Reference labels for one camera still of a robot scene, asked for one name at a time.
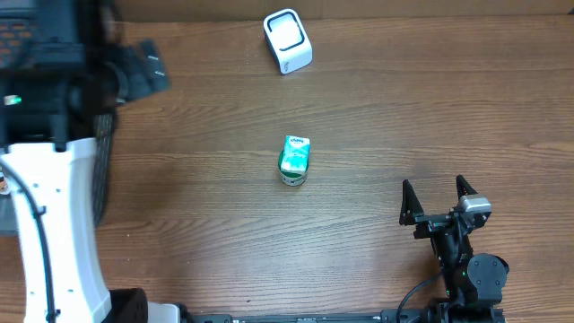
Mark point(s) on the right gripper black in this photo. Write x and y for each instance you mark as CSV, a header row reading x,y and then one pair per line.
x,y
439,220

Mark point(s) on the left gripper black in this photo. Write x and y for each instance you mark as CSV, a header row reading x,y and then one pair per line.
x,y
136,63

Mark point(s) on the green lid white jar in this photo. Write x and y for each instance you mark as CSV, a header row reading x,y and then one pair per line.
x,y
292,179

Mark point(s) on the teal tissue pack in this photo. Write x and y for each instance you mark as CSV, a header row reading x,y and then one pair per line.
x,y
295,157

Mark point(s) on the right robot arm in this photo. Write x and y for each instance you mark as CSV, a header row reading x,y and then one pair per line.
x,y
473,282

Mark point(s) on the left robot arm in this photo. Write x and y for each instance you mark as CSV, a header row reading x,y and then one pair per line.
x,y
51,192

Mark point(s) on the white barcode scanner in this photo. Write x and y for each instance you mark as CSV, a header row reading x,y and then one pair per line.
x,y
287,40

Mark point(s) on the grey plastic mesh basket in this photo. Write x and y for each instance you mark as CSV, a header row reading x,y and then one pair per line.
x,y
60,107

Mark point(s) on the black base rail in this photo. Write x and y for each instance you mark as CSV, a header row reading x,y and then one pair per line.
x,y
385,316

